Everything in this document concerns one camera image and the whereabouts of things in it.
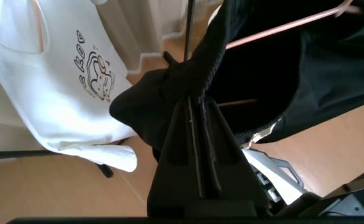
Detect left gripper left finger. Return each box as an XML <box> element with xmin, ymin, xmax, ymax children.
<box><xmin>146</xmin><ymin>99</ymin><xmax>203</xmax><ymax>218</ymax></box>

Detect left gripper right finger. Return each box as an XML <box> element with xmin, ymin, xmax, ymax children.
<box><xmin>201</xmin><ymin>96</ymin><xmax>268</xmax><ymax>218</ymax></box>

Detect black shorts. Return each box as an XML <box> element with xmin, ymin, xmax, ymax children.
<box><xmin>109</xmin><ymin>0</ymin><xmax>364</xmax><ymax>163</ymax></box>

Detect white printed t-shirt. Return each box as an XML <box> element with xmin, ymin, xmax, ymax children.
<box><xmin>0</xmin><ymin>0</ymin><xmax>138</xmax><ymax>173</ymax></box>

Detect pink clothes hanger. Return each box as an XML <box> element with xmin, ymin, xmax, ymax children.
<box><xmin>217</xmin><ymin>0</ymin><xmax>363</xmax><ymax>108</ymax></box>

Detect black clothes rack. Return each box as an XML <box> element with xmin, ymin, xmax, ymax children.
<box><xmin>0</xmin><ymin>0</ymin><xmax>196</xmax><ymax>179</ymax></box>

